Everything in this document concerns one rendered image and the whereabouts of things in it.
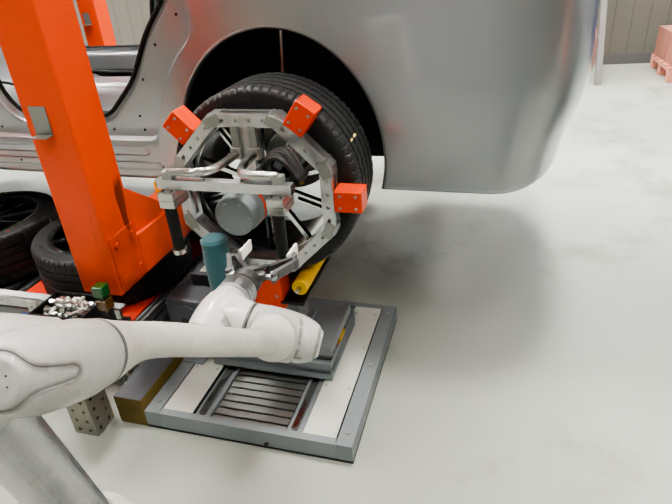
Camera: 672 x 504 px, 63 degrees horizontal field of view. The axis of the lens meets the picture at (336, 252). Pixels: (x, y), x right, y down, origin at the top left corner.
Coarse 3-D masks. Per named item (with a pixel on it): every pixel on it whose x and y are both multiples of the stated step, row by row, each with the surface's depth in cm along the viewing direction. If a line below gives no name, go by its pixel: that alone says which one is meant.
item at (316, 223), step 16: (224, 128) 180; (208, 144) 187; (224, 144) 204; (288, 144) 177; (208, 160) 189; (240, 160) 185; (208, 176) 197; (224, 176) 208; (288, 176) 183; (208, 192) 197; (224, 192) 193; (304, 192) 186; (208, 208) 196; (320, 208) 185; (272, 224) 194; (288, 224) 213; (304, 224) 210; (320, 224) 198; (240, 240) 199; (256, 240) 201; (272, 240) 198; (288, 240) 201; (304, 240) 194
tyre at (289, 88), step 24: (216, 96) 174; (240, 96) 171; (264, 96) 169; (288, 96) 168; (312, 96) 174; (336, 96) 184; (336, 120) 173; (336, 144) 170; (360, 144) 182; (360, 168) 179; (336, 240) 187; (312, 264) 197
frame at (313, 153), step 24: (216, 120) 168; (240, 120) 166; (264, 120) 164; (192, 144) 175; (312, 144) 168; (336, 168) 171; (192, 192) 189; (192, 216) 188; (336, 216) 178; (312, 240) 180
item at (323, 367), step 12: (348, 324) 230; (348, 336) 231; (336, 348) 216; (216, 360) 223; (228, 360) 221; (240, 360) 220; (252, 360) 218; (312, 360) 214; (324, 360) 214; (336, 360) 215; (288, 372) 216; (300, 372) 214; (312, 372) 212; (324, 372) 210
